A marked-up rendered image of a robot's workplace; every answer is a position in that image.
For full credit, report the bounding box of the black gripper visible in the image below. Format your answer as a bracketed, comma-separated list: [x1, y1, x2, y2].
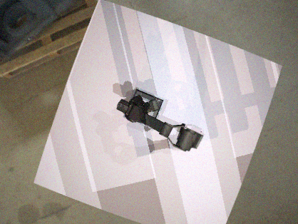
[140, 99, 159, 113]

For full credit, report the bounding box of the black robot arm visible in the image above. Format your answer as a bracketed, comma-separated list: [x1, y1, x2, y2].
[116, 95, 203, 152]

